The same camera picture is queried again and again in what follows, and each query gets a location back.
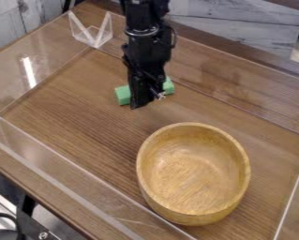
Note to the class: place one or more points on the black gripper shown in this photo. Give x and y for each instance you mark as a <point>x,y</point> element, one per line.
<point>148,52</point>

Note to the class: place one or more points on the green rectangular block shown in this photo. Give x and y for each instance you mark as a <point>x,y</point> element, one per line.
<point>122,92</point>

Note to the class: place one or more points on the black metal table frame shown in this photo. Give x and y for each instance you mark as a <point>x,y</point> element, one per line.
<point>31,229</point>

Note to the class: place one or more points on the brown wooden bowl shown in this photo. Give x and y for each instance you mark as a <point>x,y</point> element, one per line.
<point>193,171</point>

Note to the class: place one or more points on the clear acrylic tray wall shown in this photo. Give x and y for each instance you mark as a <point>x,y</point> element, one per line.
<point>93,206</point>

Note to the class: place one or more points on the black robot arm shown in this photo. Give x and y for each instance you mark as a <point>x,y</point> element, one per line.
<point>144,13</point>

